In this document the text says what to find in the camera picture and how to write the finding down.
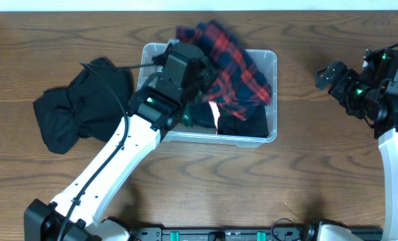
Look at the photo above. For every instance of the large black garment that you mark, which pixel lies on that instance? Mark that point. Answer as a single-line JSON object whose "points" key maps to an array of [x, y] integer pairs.
{"points": [[90, 106]]}

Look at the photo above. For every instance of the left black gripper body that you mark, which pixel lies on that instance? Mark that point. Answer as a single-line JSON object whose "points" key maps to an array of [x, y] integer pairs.
{"points": [[205, 80]]}

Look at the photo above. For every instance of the pink printed shirt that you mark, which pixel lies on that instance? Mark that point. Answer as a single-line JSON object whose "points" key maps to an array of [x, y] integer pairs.
{"points": [[215, 112]]}

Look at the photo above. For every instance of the black garment with tape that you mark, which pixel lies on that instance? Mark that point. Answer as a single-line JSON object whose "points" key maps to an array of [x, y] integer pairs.
{"points": [[254, 126]]}

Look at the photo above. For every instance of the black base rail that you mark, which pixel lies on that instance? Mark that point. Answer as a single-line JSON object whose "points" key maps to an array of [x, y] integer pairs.
{"points": [[282, 229]]}

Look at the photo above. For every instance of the red navy plaid shirt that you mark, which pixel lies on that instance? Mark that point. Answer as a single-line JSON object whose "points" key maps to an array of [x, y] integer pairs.
{"points": [[239, 87]]}

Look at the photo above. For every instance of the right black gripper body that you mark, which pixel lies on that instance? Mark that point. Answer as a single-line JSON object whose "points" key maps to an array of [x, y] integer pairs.
{"points": [[354, 94]]}

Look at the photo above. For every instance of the dark navy garment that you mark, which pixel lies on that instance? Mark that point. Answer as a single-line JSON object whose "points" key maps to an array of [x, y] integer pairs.
{"points": [[202, 115]]}

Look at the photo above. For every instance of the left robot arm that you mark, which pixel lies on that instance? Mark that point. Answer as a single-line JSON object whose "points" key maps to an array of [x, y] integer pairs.
{"points": [[155, 109]]}

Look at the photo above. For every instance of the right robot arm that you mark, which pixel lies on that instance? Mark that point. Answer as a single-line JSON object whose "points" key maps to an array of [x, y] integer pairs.
{"points": [[372, 95]]}

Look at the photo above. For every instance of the dark green cloth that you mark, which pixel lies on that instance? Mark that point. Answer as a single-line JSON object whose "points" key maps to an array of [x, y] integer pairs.
{"points": [[186, 120]]}

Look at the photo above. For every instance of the clear plastic storage bin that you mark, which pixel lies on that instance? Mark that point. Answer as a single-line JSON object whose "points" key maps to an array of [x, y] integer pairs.
{"points": [[266, 62]]}

